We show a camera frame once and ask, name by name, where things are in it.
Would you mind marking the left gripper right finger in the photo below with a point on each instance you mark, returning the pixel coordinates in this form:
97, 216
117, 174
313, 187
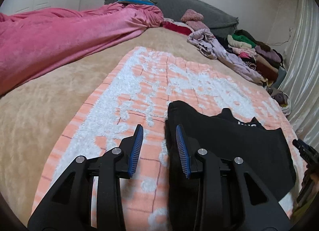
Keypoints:
231, 196

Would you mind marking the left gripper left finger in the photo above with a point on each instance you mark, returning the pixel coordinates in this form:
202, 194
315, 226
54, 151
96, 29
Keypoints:
87, 195

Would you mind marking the black IKISS sweater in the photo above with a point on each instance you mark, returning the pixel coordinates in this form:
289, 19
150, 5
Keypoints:
265, 151

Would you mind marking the white bag of clothes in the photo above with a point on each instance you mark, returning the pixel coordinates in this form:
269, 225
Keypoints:
281, 98

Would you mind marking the stack of folded clothes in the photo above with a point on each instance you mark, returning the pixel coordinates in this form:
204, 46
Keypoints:
256, 55

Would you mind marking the beige fleece bed sheet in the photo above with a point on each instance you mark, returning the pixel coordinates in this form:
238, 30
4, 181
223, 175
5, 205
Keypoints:
34, 115

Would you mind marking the white satin curtain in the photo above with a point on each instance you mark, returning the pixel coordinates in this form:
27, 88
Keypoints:
301, 81

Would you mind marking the peach white plaid blanket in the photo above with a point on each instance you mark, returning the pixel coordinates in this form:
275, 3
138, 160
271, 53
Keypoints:
137, 92

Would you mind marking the lilac crumpled garment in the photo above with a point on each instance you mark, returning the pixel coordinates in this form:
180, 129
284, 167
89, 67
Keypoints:
210, 47

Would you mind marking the pink quilted duvet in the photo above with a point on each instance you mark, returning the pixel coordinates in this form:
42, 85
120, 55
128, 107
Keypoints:
37, 42

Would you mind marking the pink fluffy knit item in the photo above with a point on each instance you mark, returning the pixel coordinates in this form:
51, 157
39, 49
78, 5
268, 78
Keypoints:
194, 20

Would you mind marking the red garment near pillow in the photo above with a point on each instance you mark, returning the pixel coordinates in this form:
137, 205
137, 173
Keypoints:
176, 28

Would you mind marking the grey bed headboard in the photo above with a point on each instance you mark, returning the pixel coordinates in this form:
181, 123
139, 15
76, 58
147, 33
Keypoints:
219, 22

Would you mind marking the blue cloth at headboard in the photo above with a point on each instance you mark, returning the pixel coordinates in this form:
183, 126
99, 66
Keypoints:
139, 2

